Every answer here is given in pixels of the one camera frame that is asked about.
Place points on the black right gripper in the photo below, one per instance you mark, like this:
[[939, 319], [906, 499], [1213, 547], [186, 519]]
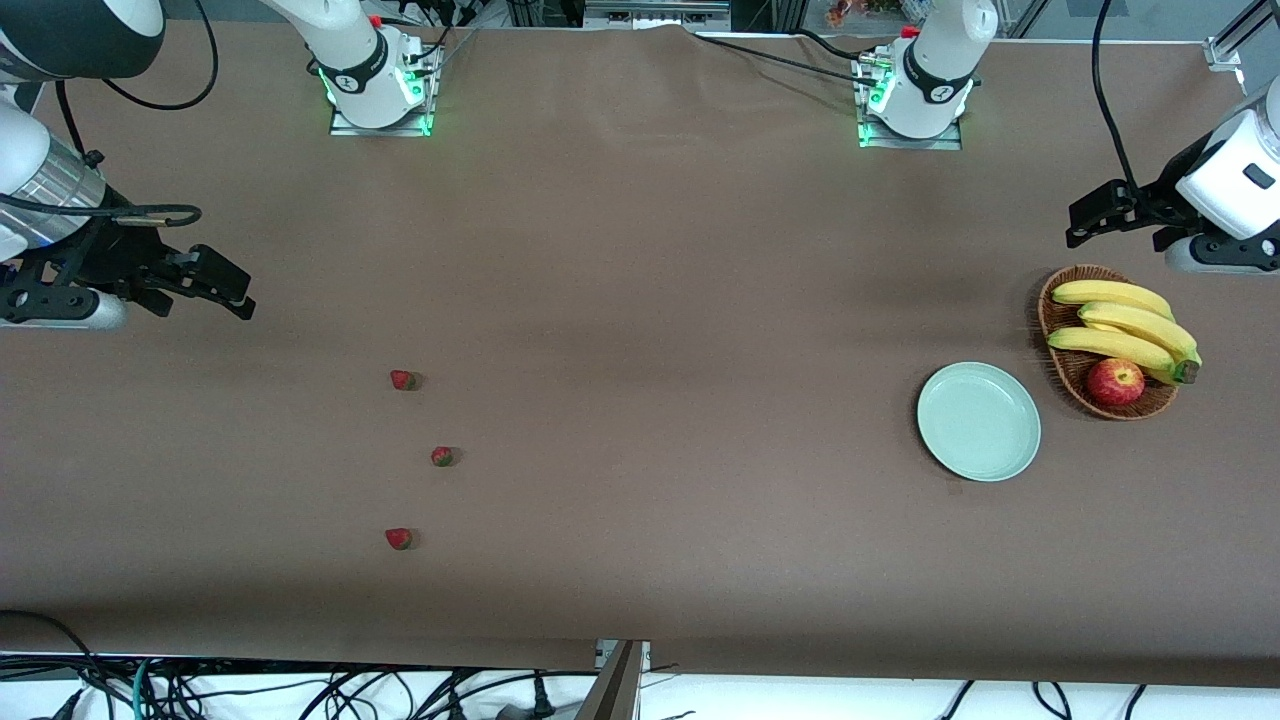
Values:
[[112, 255]]

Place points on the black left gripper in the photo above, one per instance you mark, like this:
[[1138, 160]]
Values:
[[1160, 196]]

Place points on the red strawberry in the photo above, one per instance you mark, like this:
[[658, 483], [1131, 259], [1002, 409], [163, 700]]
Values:
[[398, 539], [402, 380], [441, 457]]

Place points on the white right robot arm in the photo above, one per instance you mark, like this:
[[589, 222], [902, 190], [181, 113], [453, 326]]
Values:
[[345, 40]]

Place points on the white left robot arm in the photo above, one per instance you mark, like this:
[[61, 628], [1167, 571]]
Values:
[[945, 60]]

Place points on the pale green plate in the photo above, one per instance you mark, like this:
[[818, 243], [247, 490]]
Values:
[[978, 422]]

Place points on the yellow banana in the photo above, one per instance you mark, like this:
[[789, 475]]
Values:
[[1110, 293], [1110, 345], [1140, 322]]

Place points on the brown wicker basket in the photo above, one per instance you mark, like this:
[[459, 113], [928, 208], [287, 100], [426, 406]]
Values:
[[1075, 375]]

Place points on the red apple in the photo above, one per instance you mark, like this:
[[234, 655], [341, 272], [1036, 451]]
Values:
[[1115, 383]]

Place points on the colourful toy pile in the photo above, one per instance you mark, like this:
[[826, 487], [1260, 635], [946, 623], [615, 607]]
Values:
[[850, 12]]

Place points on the grey equipment box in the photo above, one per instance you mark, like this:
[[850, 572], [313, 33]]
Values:
[[655, 12]]

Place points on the brown table cover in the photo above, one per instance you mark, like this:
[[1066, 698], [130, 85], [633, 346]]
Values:
[[700, 550]]

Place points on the brown support beam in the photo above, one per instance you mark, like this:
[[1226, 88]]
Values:
[[615, 690]]

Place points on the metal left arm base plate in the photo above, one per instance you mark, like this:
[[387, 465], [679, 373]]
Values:
[[940, 144]]

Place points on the aluminium frame extrusion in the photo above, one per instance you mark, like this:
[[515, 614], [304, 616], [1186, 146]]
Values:
[[1225, 50]]

